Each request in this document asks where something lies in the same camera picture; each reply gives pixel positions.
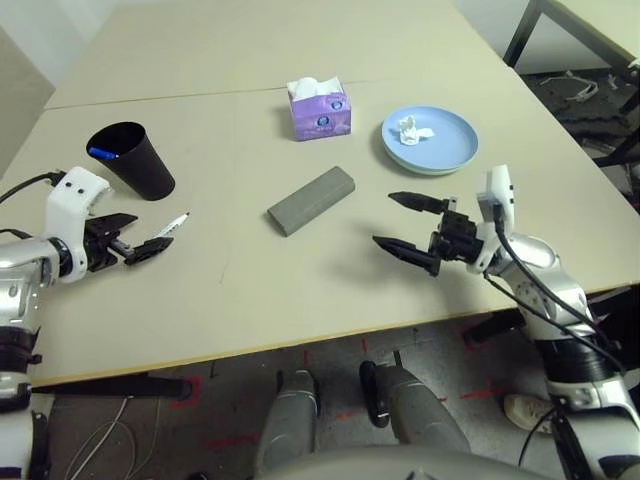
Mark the white marker black cap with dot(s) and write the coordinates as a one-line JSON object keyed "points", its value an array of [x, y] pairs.
{"points": [[175, 222]]}

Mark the grey left robot leg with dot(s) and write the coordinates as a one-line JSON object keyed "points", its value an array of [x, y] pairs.
{"points": [[290, 425]]}

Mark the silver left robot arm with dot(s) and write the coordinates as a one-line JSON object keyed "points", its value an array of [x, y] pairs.
{"points": [[20, 280]]}

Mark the grey robot leg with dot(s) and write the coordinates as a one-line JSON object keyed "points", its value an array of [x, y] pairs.
{"points": [[425, 415], [290, 425]]}

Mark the red floor tape strip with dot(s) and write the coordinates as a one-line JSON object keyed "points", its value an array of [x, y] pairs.
{"points": [[482, 394]]}

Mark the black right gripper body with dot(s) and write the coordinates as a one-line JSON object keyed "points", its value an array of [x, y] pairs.
{"points": [[457, 235]]}

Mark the blue marker pen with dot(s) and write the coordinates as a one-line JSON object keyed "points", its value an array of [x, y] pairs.
{"points": [[102, 152]]}

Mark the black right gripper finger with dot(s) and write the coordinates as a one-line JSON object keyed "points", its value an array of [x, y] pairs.
{"points": [[405, 250], [417, 201]]}

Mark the beige neighbouring table black frame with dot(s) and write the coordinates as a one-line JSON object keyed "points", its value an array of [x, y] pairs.
{"points": [[605, 25]]}

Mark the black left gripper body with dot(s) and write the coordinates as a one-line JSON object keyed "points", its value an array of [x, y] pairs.
{"points": [[97, 245]]}

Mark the black tapered cup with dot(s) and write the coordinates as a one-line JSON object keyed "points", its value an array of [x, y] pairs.
{"points": [[145, 175]]}

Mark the black table foot bar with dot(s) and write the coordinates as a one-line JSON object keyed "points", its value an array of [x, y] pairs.
{"points": [[615, 300], [495, 327], [125, 387]]}

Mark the white tissue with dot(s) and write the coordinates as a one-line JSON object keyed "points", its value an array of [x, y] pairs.
{"points": [[409, 131]]}

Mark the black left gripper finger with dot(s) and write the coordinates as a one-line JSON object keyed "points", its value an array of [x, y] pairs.
{"points": [[150, 248], [117, 223]]}

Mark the white curved floor object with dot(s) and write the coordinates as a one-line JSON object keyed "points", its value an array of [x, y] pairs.
{"points": [[587, 94]]}

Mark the blue plastic plate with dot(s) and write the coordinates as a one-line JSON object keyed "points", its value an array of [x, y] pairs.
{"points": [[450, 145]]}

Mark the white sneaker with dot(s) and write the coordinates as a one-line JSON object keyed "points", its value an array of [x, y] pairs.
{"points": [[525, 410]]}

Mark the grey glasses case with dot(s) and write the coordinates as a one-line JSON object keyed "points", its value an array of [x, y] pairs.
{"points": [[310, 202]]}

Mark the grey robot torso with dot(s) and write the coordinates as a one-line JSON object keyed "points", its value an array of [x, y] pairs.
{"points": [[380, 467]]}

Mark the purple tissue box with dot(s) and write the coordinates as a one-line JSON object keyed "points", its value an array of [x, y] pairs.
{"points": [[320, 122]]}

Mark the green plastic plate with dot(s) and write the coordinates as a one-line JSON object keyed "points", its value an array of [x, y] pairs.
{"points": [[425, 173]]}

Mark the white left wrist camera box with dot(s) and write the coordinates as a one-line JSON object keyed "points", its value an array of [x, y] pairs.
{"points": [[70, 200]]}

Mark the red floor tape corner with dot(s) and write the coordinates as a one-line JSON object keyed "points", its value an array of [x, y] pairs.
{"points": [[467, 336], [192, 402]]}

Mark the grey right robot leg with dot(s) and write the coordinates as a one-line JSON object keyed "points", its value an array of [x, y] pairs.
{"points": [[425, 415]]}

